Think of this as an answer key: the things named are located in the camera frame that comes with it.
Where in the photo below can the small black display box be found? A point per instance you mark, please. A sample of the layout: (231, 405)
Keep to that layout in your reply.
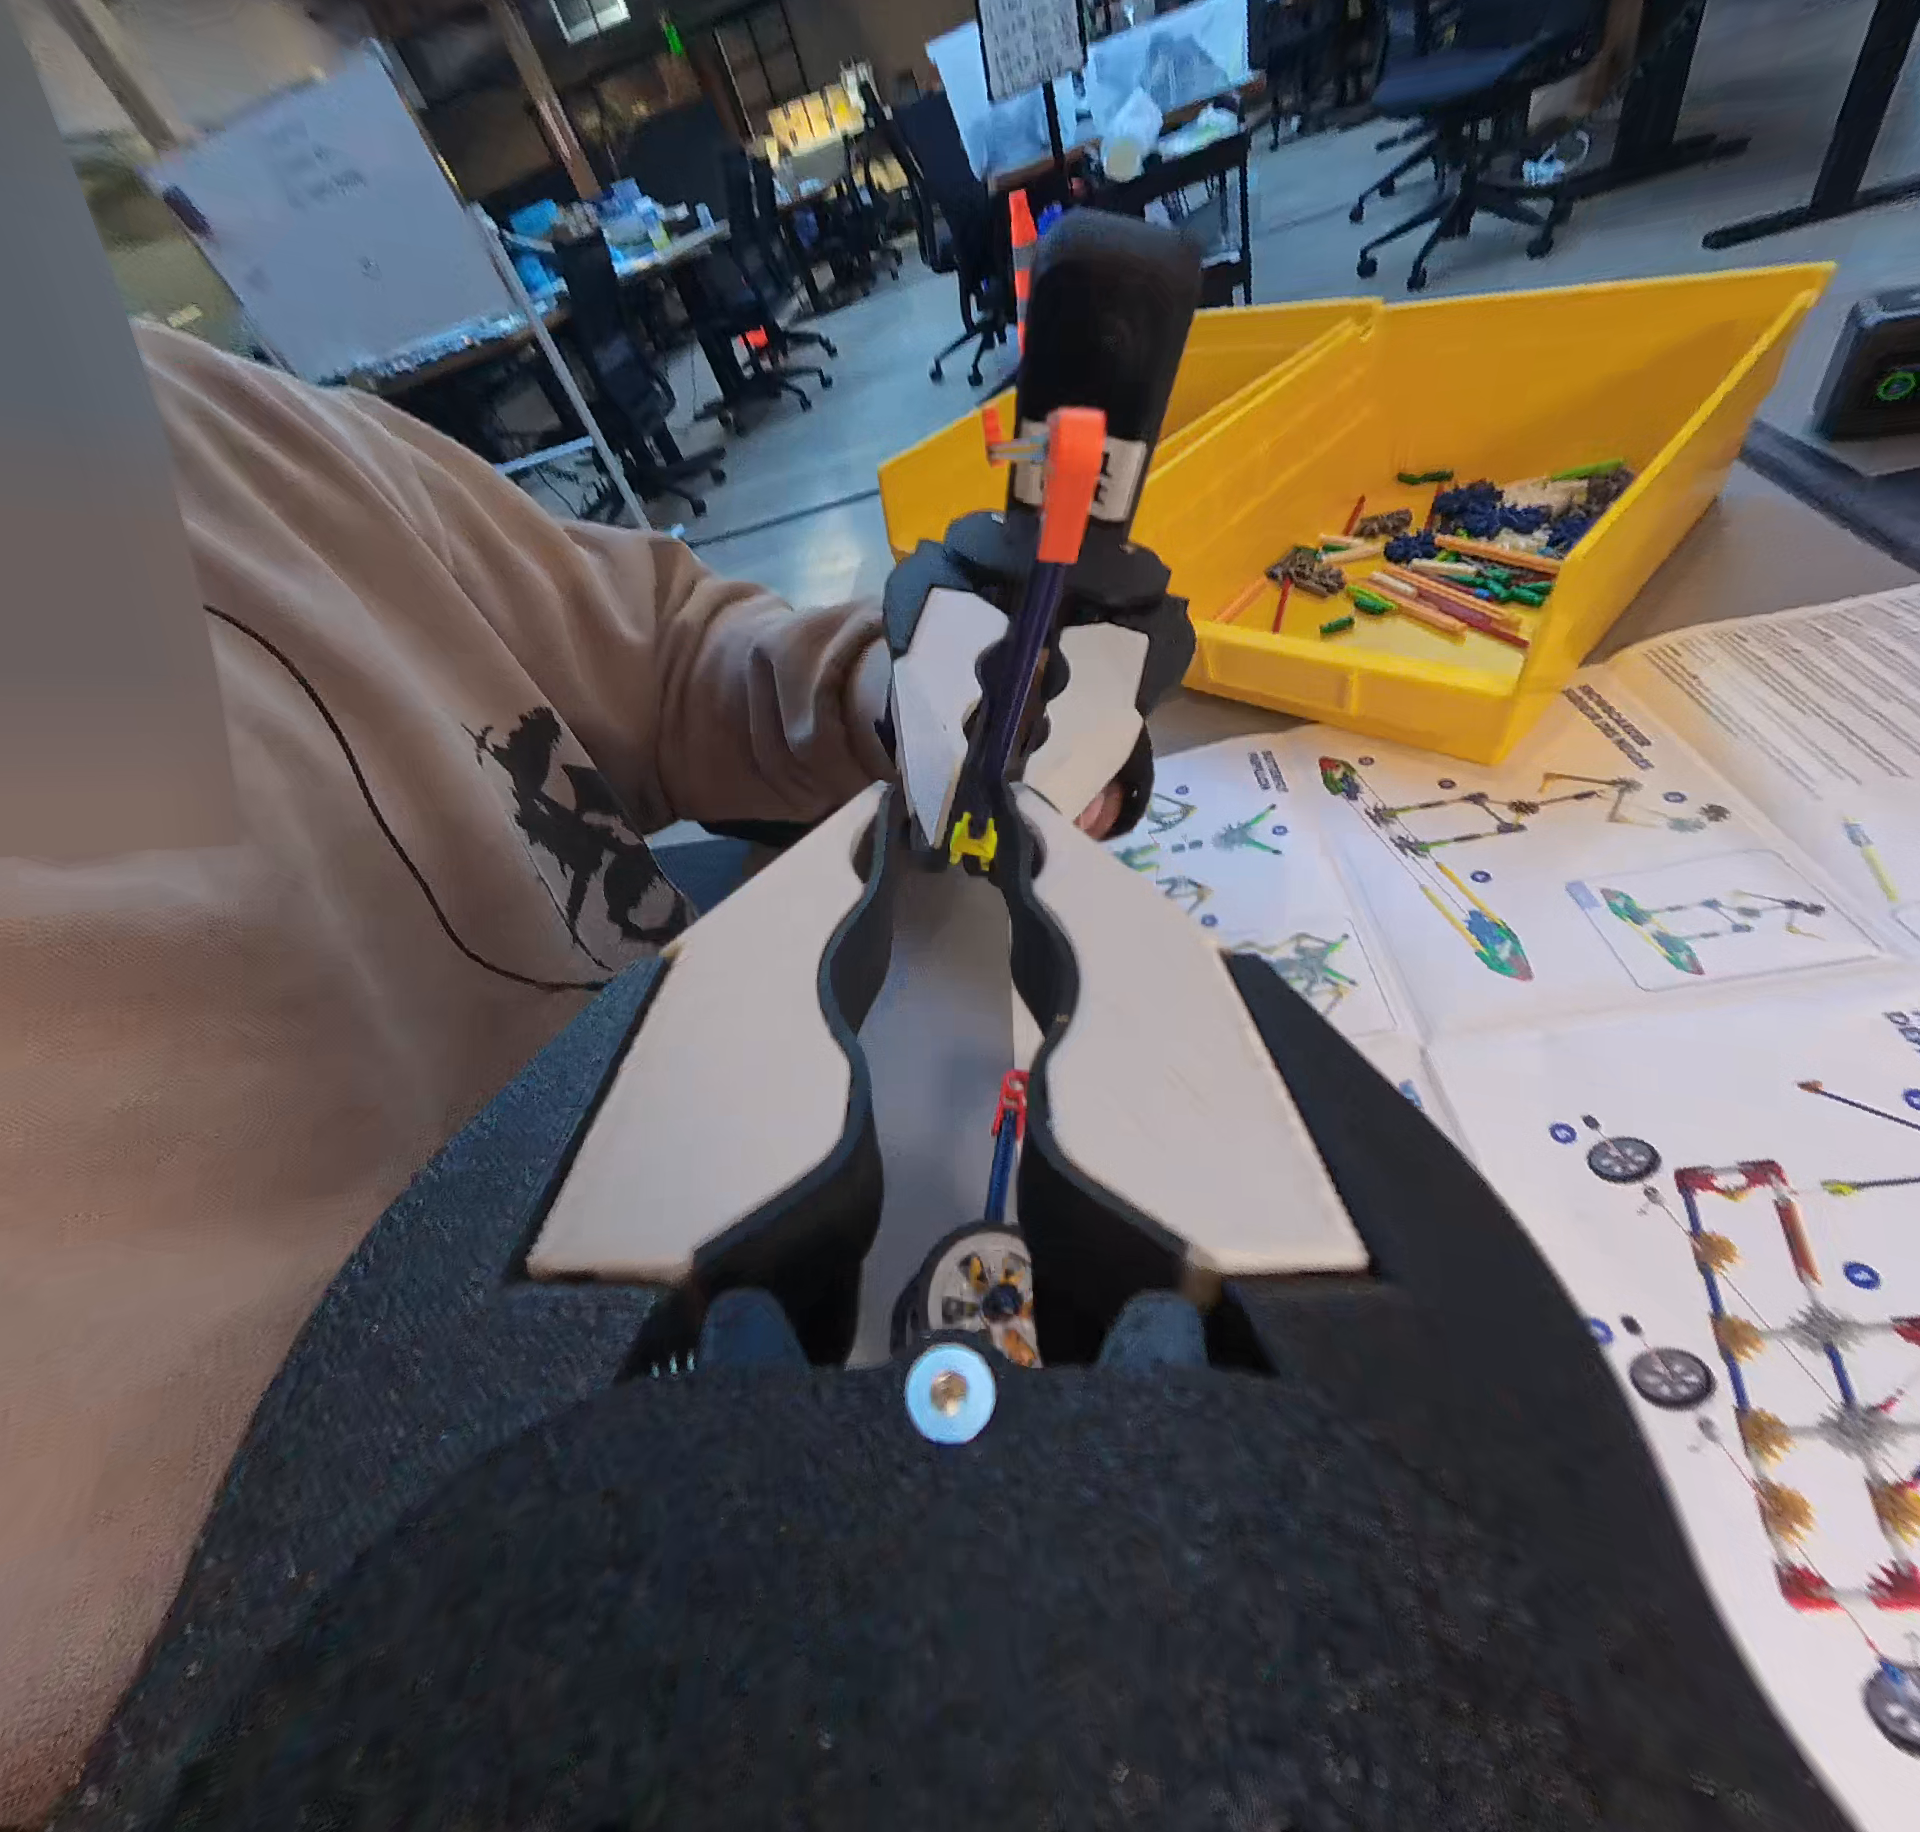
(1873, 364)

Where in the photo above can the colourful rod and connector model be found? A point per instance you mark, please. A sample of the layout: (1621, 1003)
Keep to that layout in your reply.
(1004, 1129)

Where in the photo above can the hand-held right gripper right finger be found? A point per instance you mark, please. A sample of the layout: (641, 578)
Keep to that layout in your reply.
(1199, 1113)

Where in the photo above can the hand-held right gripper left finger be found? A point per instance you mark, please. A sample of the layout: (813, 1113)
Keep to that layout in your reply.
(690, 1113)

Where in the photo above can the white plastic cover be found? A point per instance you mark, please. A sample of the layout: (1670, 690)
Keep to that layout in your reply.
(1153, 67)

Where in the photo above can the white instruction sheet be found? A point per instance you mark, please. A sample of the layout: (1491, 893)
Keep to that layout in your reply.
(1621, 904)

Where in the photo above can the black toy wheel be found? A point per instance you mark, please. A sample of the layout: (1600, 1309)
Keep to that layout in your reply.
(975, 1295)

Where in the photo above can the black standing desk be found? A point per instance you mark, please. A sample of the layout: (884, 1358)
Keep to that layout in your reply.
(1776, 37)

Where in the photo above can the pile of toy rods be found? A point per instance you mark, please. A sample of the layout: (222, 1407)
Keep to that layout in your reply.
(1437, 562)

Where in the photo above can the black office chair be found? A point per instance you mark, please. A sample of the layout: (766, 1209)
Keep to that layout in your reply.
(753, 287)
(623, 364)
(952, 216)
(1483, 53)

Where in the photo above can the large white board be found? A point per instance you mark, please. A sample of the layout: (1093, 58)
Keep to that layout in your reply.
(334, 216)

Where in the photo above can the orange traffic cone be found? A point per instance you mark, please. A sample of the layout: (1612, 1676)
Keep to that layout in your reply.
(1024, 233)

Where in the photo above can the blue rods with orange connector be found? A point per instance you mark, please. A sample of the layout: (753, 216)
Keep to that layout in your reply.
(1056, 479)

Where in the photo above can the person's left forearm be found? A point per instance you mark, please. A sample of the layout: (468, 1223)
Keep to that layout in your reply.
(600, 631)

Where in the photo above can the yellow plastic bin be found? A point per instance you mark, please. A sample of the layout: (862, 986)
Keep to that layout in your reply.
(1621, 394)
(957, 479)

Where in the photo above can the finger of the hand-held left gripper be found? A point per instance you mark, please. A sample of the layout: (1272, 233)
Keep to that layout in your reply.
(946, 690)
(1100, 712)

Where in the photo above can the black desk mat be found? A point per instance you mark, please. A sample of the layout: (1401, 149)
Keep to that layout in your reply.
(1847, 487)

